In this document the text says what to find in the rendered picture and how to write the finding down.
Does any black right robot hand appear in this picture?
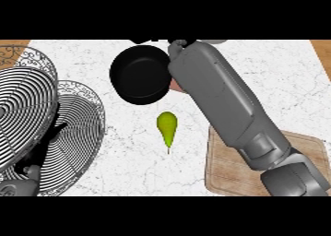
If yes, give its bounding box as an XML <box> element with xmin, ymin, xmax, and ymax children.
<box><xmin>129</xmin><ymin>39</ymin><xmax>199</xmax><ymax>46</ymax></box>

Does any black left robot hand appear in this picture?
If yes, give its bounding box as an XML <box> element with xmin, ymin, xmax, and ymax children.
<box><xmin>14</xmin><ymin>102</ymin><xmax>70</xmax><ymax>179</ymax></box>

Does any black pot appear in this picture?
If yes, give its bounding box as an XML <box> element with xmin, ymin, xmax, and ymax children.
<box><xmin>109</xmin><ymin>44</ymin><xmax>188</xmax><ymax>106</ymax></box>

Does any green pear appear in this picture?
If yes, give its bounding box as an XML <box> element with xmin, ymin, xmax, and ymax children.
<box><xmin>156</xmin><ymin>111</ymin><xmax>180</xmax><ymax>156</ymax></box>

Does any wooden cutting board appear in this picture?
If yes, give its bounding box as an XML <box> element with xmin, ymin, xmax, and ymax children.
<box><xmin>205</xmin><ymin>124</ymin><xmax>331</xmax><ymax>197</ymax></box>

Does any tiered wire basket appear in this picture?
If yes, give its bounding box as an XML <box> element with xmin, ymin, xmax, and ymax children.
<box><xmin>0</xmin><ymin>44</ymin><xmax>109</xmax><ymax>197</ymax></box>

